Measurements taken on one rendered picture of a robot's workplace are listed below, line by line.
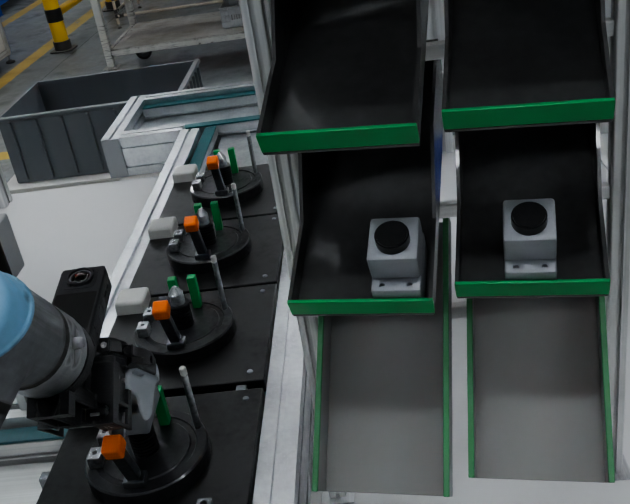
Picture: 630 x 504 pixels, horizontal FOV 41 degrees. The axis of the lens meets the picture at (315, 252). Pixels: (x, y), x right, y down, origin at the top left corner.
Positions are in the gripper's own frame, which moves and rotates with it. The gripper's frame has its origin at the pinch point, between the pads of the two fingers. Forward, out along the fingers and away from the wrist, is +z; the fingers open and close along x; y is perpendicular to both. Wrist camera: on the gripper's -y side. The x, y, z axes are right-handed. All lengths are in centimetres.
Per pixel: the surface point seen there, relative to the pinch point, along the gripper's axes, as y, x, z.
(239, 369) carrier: -3.9, 8.6, 19.0
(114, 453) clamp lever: 8.6, 0.4, -4.6
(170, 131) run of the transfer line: -78, -19, 87
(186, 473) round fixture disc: 10.2, 5.3, 3.9
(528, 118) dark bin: -11, 42, -26
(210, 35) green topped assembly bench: -326, -76, 397
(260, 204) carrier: -42, 7, 53
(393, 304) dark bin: -0.4, 29.3, -15.4
